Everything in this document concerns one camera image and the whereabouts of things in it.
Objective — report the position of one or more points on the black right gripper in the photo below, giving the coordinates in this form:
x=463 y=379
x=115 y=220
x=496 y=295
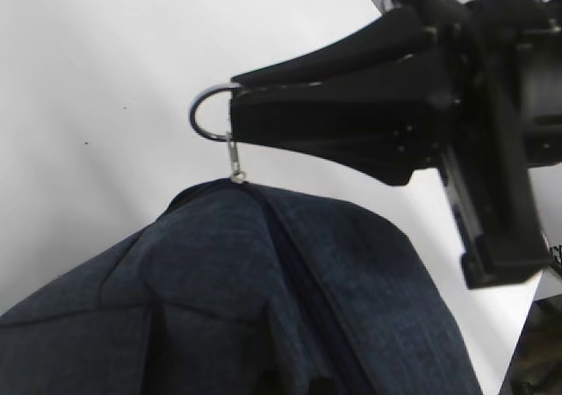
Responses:
x=505 y=58

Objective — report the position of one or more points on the dark blue lunch bag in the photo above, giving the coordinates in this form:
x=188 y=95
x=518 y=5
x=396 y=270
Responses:
x=242 y=289

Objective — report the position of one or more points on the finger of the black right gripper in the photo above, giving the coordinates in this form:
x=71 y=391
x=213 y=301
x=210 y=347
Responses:
x=397 y=33
x=386 y=121

